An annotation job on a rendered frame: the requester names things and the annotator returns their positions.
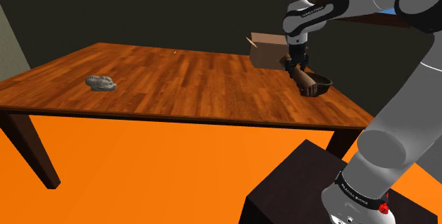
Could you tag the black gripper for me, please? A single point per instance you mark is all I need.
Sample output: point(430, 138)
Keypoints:
point(297, 51)

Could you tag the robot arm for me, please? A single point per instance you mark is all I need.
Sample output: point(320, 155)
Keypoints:
point(397, 130)

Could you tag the brown cylinder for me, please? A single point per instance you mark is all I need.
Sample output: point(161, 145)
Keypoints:
point(305, 81)

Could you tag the open cardboard box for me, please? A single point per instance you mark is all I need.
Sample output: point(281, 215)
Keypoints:
point(267, 55)

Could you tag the dark bowl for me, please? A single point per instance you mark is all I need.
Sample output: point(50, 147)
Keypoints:
point(324, 82)

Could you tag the wooden table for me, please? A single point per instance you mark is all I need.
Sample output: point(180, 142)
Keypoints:
point(193, 85)

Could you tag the dark robot stand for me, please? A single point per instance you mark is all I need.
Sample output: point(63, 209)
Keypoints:
point(297, 185)

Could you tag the grey stone figure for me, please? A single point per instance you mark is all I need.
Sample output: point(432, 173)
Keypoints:
point(101, 83)

